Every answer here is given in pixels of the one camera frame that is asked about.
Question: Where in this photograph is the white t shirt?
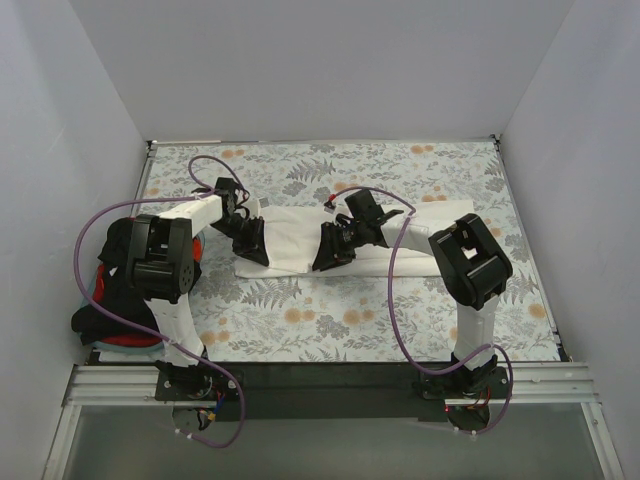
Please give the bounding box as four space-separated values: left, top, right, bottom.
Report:
234 199 475 279

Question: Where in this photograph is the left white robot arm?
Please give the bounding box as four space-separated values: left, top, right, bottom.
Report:
126 177 269 399

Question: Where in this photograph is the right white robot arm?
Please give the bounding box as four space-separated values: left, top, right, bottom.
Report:
312 187 513 398

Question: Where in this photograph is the floral patterned table cloth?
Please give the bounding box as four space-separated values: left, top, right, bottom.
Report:
142 141 560 362

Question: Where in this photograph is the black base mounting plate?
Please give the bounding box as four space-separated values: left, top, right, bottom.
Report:
155 362 509 428

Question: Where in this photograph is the light blue t shirt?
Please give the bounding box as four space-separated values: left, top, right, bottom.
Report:
79 222 207 354

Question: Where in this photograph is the red t shirt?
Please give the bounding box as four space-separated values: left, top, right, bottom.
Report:
92 234 205 353

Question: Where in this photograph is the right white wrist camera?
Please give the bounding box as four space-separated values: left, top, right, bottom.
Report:
323 194 351 217

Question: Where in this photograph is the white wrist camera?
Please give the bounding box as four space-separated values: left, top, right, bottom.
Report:
244 198 269 218
323 194 351 217

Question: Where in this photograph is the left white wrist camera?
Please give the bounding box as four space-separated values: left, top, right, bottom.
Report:
244 198 269 218

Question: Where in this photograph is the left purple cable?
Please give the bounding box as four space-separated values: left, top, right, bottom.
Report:
74 155 253 448

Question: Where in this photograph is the purple cable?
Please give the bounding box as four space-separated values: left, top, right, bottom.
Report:
324 186 515 435
74 155 253 448

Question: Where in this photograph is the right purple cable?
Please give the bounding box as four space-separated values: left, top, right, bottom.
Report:
324 186 515 435

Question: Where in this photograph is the aluminium frame rail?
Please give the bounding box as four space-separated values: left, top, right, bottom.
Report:
63 362 600 406

